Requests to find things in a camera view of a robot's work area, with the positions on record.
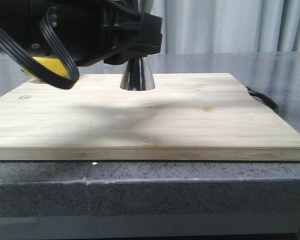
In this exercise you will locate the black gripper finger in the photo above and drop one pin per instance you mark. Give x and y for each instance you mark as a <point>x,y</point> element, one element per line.
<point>148,41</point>

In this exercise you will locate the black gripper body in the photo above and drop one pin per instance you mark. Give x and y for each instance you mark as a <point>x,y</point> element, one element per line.
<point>80,26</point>

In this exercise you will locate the steel cocktail jigger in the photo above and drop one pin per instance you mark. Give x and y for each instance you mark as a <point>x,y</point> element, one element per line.
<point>137,75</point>

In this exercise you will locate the grey curtain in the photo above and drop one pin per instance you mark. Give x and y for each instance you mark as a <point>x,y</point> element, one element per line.
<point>228,26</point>

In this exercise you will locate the yellow lemon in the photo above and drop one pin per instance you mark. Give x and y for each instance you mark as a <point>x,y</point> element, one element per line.
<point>52,64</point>

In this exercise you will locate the wooden cutting board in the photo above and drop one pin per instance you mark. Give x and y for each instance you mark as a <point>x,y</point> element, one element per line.
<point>187,117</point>

